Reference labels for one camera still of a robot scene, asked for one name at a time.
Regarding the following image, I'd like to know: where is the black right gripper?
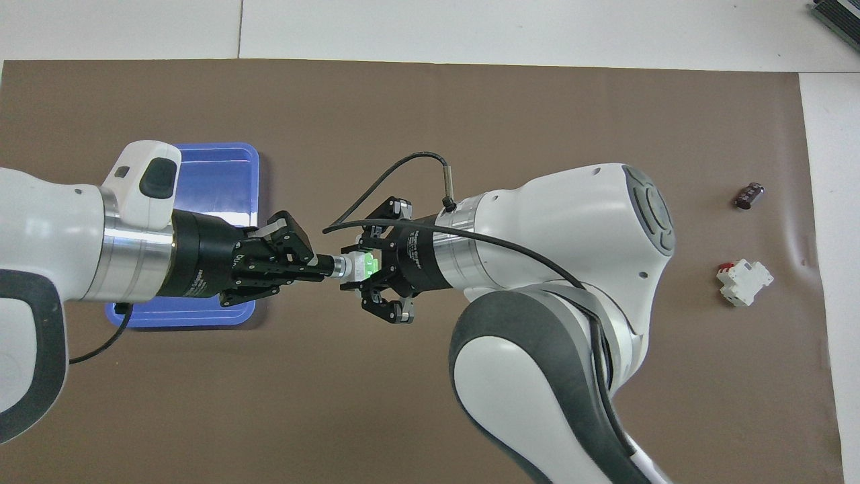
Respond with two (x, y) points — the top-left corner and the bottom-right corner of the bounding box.
(341, 197), (449, 325)

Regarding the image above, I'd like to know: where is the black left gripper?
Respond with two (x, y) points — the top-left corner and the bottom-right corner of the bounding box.
(173, 210), (337, 309)

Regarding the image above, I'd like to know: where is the green capped selector switch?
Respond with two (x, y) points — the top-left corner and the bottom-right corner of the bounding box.
(316, 250), (382, 282)

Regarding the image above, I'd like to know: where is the blue plastic tray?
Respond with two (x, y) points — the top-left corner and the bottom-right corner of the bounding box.
(105, 142), (261, 329)

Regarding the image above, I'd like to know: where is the brown table mat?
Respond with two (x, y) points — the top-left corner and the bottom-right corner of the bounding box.
(0, 59), (846, 484)

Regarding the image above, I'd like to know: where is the white red circuit breaker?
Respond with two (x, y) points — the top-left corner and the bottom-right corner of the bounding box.
(716, 259), (775, 307)

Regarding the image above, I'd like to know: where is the small dark terminal block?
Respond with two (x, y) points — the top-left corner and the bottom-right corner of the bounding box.
(734, 181), (766, 210)

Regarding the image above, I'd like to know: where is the grey ribbed metal device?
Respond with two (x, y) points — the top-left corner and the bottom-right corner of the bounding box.
(810, 0), (860, 51)

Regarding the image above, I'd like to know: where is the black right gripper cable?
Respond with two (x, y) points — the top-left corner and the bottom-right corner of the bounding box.
(321, 152), (622, 431)

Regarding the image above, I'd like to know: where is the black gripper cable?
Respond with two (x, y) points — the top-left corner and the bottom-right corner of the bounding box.
(67, 302), (133, 365)
(321, 152), (622, 431)

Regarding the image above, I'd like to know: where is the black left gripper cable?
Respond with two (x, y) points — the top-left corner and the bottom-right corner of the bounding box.
(67, 302), (133, 365)

